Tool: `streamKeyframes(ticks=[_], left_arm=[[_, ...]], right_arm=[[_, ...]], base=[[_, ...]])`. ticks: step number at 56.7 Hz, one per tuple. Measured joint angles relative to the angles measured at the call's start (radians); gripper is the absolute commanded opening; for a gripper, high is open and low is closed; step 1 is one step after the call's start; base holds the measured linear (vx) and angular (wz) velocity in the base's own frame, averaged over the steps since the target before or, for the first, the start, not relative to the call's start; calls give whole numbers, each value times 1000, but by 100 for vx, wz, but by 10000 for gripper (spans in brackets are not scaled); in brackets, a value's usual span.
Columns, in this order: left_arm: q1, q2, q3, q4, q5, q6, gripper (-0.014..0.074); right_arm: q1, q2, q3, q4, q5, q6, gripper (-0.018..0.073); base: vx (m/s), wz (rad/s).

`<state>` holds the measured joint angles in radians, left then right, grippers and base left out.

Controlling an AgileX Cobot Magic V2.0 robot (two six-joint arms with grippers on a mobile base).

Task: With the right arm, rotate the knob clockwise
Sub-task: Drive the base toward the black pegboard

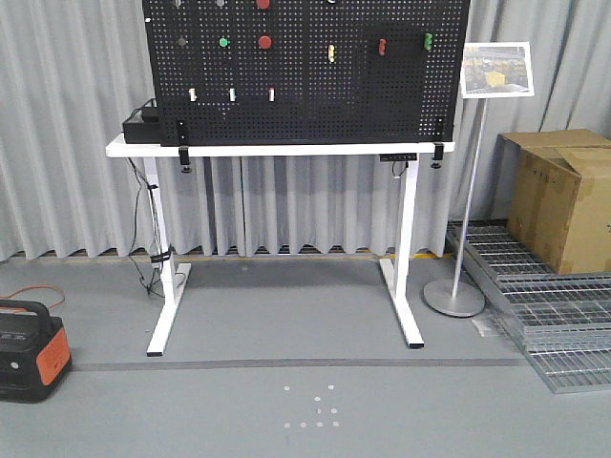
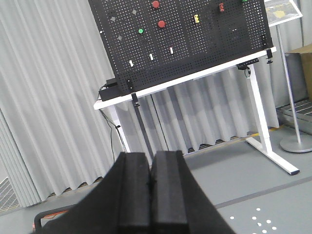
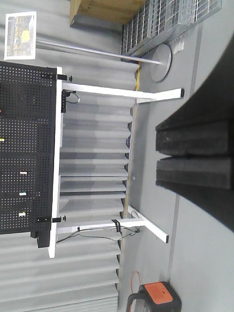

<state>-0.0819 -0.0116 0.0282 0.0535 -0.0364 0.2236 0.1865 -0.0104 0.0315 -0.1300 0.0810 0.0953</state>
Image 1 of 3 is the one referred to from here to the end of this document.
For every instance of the right black table clamp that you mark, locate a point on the right black table clamp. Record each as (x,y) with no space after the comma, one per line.
(438,153)

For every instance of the black box on desk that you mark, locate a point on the black box on desk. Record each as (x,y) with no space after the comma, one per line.
(143,125)

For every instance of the lower red push button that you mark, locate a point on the lower red push button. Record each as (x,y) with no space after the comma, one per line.
(265,42)

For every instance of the white standing desk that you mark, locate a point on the white standing desk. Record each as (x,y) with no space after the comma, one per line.
(174,276)

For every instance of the left black table clamp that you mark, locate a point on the left black table clamp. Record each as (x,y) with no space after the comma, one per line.
(184,158)

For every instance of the brown cardboard box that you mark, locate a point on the brown cardboard box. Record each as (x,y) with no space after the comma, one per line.
(561,204)

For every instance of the metal floor grating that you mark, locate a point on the metal floor grating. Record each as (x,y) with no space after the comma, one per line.
(561,323)

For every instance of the green lever switch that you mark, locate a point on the green lever switch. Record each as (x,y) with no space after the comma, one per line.
(428,41)

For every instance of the sign stand with photo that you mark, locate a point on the sign stand with photo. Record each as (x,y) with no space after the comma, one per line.
(489,70)

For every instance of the black table clamp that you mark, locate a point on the black table clamp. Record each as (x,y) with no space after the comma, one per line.
(438,153)
(184,158)

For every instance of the upper red push button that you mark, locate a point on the upper red push button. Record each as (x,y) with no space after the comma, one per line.
(263,4)

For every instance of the desk height control panel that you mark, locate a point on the desk height control panel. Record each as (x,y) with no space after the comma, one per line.
(398,157)

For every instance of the grey curtain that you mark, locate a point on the grey curtain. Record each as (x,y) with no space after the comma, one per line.
(72,71)

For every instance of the black orange power station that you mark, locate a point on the black orange power station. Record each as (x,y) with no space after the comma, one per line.
(35,353)

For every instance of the black perforated pegboard panel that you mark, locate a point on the black perforated pegboard panel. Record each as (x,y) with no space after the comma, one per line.
(362,97)

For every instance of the red push button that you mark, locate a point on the red push button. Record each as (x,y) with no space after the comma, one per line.
(265,42)
(263,4)

